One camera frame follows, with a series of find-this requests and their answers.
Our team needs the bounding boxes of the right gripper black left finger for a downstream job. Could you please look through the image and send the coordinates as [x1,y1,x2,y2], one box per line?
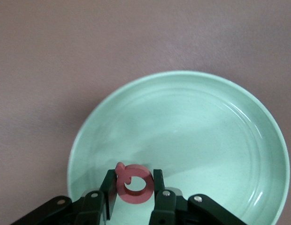
[15,169,118,225]

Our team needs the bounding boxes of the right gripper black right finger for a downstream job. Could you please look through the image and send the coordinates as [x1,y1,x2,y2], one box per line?
[149,168,248,225]

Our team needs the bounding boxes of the pink letter Q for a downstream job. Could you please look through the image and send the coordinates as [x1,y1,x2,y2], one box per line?
[115,161,153,205]

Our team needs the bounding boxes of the light green plate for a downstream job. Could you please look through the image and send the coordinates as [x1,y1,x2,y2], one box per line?
[67,71,291,225]

